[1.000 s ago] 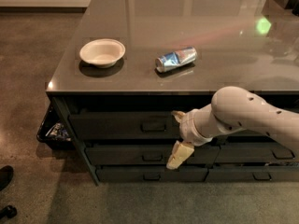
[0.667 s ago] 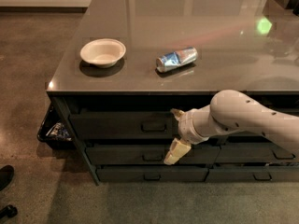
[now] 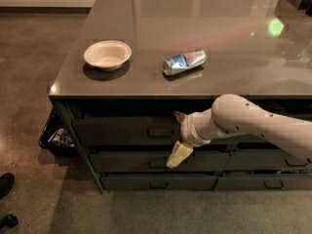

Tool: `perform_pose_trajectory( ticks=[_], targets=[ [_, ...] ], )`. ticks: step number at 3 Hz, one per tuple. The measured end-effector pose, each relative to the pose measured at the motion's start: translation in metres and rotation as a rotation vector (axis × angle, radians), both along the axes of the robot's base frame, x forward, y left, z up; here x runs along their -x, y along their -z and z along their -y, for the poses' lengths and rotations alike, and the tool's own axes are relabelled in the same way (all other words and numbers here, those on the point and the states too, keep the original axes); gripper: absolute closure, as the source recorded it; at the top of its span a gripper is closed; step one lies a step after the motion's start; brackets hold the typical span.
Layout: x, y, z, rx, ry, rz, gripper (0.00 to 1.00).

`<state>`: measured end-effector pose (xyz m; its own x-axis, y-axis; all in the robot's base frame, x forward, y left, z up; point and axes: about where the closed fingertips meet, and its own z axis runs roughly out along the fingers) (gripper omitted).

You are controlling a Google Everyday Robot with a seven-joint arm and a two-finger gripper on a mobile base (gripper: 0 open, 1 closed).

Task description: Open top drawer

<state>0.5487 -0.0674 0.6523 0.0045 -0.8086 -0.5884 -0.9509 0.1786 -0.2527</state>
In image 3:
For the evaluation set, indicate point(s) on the white paper bowl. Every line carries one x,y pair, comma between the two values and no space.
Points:
107,55

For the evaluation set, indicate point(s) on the grey drawer cabinet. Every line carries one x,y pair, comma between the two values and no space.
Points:
257,49

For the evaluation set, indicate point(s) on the black object on floor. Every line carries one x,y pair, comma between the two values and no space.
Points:
9,220

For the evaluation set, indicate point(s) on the crushed blue silver can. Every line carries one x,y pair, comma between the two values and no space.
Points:
183,62

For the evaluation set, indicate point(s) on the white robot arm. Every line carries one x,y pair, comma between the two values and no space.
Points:
232,115

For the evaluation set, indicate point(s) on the black shoe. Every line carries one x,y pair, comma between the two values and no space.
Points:
7,182

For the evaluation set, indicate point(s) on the black bin with trash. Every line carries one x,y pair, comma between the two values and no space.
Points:
56,139

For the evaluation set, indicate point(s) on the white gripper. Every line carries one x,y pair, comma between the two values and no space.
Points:
187,131

